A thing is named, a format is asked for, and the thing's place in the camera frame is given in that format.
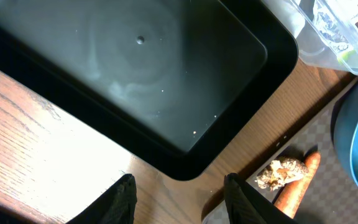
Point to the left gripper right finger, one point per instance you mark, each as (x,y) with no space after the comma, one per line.
(246,206)

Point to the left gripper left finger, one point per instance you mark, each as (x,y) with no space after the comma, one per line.
(114,206)

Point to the yellow green snack wrapper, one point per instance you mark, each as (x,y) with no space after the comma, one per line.
(337,23)

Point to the orange carrot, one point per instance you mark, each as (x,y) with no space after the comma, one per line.
(291,196)

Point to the brown food scrap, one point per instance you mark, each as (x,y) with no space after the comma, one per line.
(280,172)

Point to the black plastic bin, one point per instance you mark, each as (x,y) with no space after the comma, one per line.
(171,81)

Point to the clear plastic bin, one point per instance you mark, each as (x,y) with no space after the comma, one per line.
(297,16)

